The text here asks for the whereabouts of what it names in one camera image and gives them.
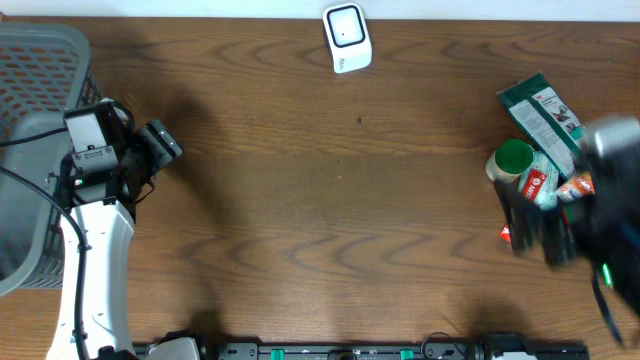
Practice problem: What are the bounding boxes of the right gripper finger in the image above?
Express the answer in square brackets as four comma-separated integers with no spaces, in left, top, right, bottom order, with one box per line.
[494,180,542,256]
[540,209,577,267]

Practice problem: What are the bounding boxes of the red adhesive tube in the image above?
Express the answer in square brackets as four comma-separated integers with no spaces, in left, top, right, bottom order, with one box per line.
[500,169,548,243]

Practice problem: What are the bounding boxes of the mint green wipes pack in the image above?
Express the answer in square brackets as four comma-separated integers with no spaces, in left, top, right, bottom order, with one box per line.
[518,151,559,210]

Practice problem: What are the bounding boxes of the orange tissue pack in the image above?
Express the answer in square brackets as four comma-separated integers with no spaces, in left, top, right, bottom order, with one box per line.
[555,172,594,202]

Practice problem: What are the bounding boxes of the green-lidded small jar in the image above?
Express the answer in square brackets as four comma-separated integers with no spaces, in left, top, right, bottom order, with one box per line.
[485,139,534,183]

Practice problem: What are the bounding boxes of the green 3M adhesive package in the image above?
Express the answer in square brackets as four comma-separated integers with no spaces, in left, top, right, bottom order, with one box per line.
[496,72,587,179]

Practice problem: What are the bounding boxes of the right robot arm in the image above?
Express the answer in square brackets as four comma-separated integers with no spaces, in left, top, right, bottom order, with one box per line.
[494,148,639,312]

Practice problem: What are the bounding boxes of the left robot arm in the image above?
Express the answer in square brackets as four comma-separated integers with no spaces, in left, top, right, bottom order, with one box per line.
[47,116,183,359]

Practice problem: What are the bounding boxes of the white barcode scanner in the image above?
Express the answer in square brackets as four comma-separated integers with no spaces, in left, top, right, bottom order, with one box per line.
[322,2,373,74]

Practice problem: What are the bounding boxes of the grey plastic mesh basket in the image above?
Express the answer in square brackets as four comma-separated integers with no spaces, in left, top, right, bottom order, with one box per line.
[1,23,102,294]

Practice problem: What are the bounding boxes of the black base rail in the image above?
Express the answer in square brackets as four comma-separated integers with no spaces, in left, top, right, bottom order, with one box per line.
[128,331,590,360]

